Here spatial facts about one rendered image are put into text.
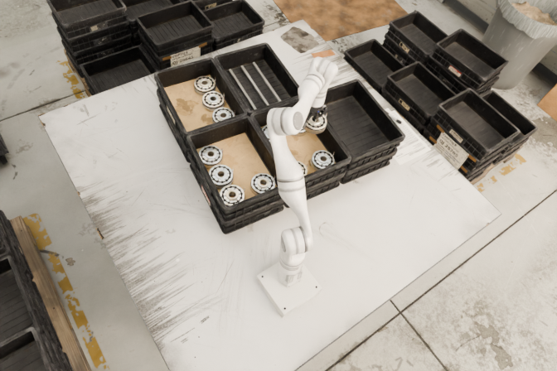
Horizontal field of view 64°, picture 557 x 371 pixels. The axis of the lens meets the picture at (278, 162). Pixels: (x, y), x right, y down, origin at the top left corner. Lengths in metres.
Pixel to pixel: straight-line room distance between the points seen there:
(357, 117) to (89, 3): 1.99
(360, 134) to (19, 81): 2.47
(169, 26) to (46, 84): 1.01
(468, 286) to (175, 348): 1.82
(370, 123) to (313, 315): 0.95
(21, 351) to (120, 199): 0.69
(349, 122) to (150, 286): 1.16
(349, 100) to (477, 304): 1.42
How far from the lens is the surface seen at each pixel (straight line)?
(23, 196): 3.05
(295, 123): 1.42
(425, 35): 3.64
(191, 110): 2.14
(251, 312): 1.82
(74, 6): 3.36
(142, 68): 3.17
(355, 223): 2.04
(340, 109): 2.23
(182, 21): 3.16
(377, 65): 3.40
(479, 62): 3.40
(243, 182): 1.90
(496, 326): 2.95
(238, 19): 3.37
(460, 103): 3.06
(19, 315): 2.31
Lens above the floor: 2.44
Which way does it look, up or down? 55 degrees down
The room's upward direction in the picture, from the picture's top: 11 degrees clockwise
